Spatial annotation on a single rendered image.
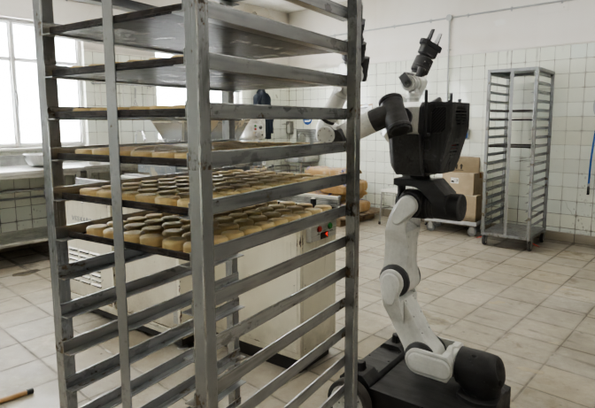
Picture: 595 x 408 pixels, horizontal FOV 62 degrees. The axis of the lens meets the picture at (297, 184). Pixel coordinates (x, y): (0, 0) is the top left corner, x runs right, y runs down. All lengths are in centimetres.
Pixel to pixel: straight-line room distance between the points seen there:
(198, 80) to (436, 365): 170
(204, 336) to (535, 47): 559
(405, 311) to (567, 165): 403
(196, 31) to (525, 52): 552
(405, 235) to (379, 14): 526
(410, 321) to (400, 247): 33
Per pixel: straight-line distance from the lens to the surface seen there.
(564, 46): 612
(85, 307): 133
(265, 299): 272
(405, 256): 223
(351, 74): 140
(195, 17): 89
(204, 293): 93
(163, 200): 101
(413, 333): 232
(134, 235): 112
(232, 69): 99
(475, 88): 638
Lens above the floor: 130
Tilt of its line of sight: 7 degrees down
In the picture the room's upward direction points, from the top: straight up
